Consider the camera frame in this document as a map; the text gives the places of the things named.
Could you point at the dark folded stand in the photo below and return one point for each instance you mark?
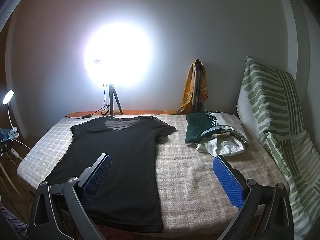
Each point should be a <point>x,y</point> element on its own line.
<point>197,90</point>

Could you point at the bed with checked cover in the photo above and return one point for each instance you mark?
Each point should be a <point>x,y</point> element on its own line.
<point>195,175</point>

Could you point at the dark striped cloth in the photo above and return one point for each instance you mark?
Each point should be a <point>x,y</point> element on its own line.
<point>12,222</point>

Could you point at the dark green garment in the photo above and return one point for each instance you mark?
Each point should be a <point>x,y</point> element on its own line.
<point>196,127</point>

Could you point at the green patterned white pillow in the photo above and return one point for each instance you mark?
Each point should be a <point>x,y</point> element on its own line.
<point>295,170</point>
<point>267,95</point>

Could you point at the orange patterned cloth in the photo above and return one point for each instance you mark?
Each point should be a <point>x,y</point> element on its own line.
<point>188,90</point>

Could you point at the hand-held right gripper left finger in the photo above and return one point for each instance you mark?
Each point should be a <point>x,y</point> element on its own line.
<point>97,180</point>

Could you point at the orange bed sheet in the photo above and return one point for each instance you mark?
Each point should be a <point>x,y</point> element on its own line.
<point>140,111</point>

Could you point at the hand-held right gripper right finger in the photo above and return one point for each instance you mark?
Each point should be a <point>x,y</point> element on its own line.
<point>228,182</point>

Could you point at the black t-shirt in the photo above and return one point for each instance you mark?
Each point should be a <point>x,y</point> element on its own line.
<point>130,155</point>

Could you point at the black tripod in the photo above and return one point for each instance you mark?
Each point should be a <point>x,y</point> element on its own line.
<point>111,100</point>

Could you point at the white clip desk lamp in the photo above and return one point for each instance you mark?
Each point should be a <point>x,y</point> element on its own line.
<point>8,97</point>

